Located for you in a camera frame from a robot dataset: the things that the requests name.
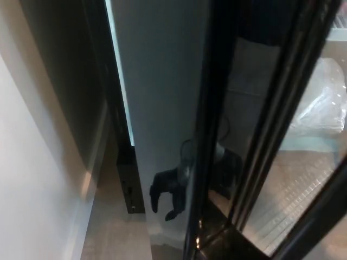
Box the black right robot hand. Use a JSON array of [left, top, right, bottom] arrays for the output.
[[149, 167, 190, 221]]

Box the black refrigerator cabinet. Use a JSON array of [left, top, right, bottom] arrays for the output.
[[81, 0, 145, 215]]

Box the white wire refrigerator shelf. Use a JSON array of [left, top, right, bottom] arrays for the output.
[[243, 151, 339, 257]]

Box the black framed glass refrigerator door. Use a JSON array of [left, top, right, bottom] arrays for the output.
[[104, 0, 347, 260]]

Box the clear crumpled plastic bag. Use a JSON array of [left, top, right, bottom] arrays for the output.
[[288, 56, 347, 134]]

